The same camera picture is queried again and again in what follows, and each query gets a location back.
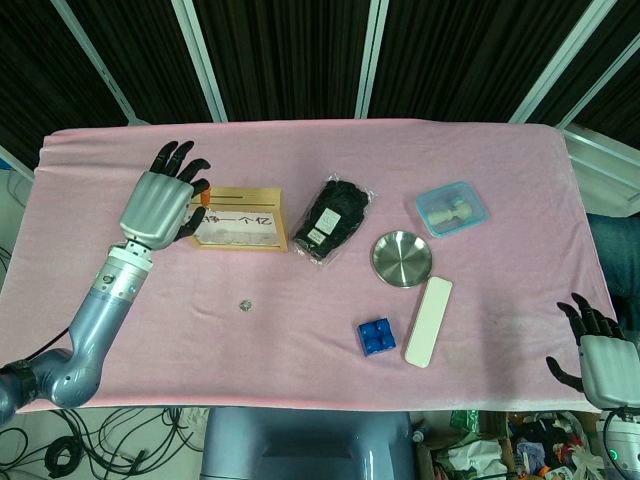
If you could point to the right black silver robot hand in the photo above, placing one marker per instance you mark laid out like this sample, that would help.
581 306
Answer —
610 365

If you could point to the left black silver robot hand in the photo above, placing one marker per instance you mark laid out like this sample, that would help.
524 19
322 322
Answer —
155 210

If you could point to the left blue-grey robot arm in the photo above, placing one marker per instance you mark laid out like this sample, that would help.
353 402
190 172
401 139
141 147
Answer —
95 320

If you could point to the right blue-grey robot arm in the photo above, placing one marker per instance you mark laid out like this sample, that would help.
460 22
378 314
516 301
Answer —
622 440

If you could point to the silver coin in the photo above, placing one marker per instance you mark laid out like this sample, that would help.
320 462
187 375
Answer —
245 304

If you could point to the pile of bags and clutter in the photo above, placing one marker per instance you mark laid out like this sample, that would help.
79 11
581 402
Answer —
500 445

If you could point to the plastic bag of black parts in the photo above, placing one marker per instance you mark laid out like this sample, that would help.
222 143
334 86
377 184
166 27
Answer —
332 215

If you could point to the white pink pencil case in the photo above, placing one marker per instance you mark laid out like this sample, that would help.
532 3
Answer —
429 322

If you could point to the pink table cloth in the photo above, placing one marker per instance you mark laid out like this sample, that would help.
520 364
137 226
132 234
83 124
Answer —
300 350

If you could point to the black curtain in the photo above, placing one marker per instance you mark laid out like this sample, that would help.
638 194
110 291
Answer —
300 50

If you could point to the clear container with blue lid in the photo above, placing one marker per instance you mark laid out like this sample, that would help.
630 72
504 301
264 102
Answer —
452 210

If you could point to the round stainless steel plate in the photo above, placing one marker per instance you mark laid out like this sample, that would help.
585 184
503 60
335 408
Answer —
401 259

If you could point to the blue toy building block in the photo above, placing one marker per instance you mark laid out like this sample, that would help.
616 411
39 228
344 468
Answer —
376 337

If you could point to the blue-grey robot torso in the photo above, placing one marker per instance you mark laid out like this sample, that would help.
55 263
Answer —
305 445

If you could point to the wooden frame coin bank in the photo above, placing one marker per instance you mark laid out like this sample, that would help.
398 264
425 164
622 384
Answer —
250 200

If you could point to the white aluminium frame post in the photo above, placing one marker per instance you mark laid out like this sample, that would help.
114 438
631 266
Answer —
200 65
95 60
555 60
372 60
600 80

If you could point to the white aluminium frame rail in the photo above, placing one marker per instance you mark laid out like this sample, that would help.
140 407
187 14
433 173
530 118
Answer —
605 155

